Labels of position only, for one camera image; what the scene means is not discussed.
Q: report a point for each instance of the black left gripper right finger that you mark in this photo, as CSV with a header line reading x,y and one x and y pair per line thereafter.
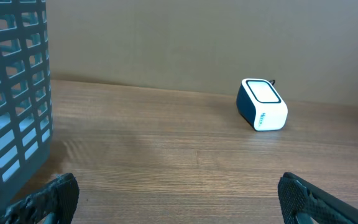
x,y
303,202

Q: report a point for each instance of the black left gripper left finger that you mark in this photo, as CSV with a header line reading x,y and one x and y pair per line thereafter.
x,y
55,202

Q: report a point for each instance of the white barcode scanner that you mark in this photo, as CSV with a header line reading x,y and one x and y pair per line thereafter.
x,y
260,105

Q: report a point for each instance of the grey plastic shopping basket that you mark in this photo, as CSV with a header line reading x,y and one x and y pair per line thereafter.
x,y
26,119

